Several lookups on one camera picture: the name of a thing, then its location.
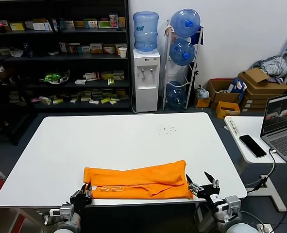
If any grey open laptop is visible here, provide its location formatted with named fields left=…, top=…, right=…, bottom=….
left=260, top=91, right=287, bottom=169

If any white water dispenser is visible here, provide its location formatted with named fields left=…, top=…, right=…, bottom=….
left=133, top=49, right=161, bottom=113

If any orange t-shirt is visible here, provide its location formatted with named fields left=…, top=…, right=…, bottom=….
left=82, top=159, right=194, bottom=200

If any cardboard box with open flap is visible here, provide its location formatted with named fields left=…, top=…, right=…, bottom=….
left=238, top=67, right=287, bottom=97

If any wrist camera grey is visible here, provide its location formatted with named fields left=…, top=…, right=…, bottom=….
left=48, top=204, right=75, bottom=219
left=212, top=195, right=241, bottom=216

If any bowl with green items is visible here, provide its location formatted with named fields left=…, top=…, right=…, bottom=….
left=39, top=69, right=71, bottom=85

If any stack of flat cardboard boxes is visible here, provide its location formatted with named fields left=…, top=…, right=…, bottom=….
left=241, top=93, right=284, bottom=113

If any black laptop cable with adapter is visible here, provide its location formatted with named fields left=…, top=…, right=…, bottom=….
left=245, top=148, right=277, bottom=194

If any pink cloth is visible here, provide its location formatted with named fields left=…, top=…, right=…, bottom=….
left=165, top=26, right=177, bottom=41

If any yellow cardboard box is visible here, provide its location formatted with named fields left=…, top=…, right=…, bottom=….
left=194, top=91, right=211, bottom=108

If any dark blue bottle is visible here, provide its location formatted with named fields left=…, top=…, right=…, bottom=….
left=23, top=43, right=34, bottom=58

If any white floor cable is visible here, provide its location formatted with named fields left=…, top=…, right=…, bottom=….
left=240, top=210, right=258, bottom=225

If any small orange cardboard box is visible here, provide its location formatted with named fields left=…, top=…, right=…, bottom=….
left=216, top=101, right=241, bottom=119

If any black shelving unit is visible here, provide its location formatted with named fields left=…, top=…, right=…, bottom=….
left=0, top=0, right=132, bottom=112

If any teal white medicine box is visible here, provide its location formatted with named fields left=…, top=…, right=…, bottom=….
left=60, top=20, right=75, bottom=31

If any brown white medicine box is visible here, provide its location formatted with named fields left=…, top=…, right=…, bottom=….
left=115, top=43, right=128, bottom=55

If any large open cardboard box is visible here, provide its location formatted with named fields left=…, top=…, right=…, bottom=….
left=207, top=79, right=242, bottom=110

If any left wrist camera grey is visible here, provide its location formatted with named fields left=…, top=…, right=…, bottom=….
left=48, top=204, right=75, bottom=219

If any pile of grey clothes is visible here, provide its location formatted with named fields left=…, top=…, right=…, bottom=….
left=251, top=55, right=287, bottom=78

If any blue water jug with label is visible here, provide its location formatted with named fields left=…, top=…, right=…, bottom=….
left=133, top=11, right=160, bottom=54

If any grey plastic bag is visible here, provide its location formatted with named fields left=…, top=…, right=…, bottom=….
left=197, top=85, right=210, bottom=100

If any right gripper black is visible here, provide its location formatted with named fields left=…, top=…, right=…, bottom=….
left=186, top=171, right=220, bottom=202

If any white floor power strip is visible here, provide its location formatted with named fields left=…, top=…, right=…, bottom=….
left=256, top=223, right=274, bottom=233

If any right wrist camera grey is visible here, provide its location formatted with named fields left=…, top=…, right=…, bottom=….
left=212, top=195, right=241, bottom=216

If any yellow framed medicine box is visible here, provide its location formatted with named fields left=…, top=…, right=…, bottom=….
left=89, top=43, right=104, bottom=54

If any blue white bag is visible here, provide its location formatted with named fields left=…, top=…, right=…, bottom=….
left=228, top=77, right=247, bottom=94

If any colourful tall box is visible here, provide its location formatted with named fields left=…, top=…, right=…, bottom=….
left=109, top=14, right=119, bottom=29

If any white box red stripe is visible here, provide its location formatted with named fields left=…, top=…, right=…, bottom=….
left=84, top=72, right=99, bottom=82

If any white wire jug rack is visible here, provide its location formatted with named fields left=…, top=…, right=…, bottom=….
left=162, top=20, right=204, bottom=111

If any black smartphone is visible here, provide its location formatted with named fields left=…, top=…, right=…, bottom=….
left=239, top=134, right=268, bottom=159

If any purple cloth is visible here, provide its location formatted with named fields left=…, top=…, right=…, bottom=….
left=267, top=76, right=285, bottom=85

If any white strip with markings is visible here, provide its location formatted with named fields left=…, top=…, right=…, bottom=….
left=227, top=118, right=241, bottom=136

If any grey side table leg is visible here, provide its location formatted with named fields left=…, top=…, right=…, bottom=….
left=237, top=155, right=287, bottom=213

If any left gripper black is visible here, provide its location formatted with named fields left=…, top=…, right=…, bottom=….
left=70, top=183, right=92, bottom=216

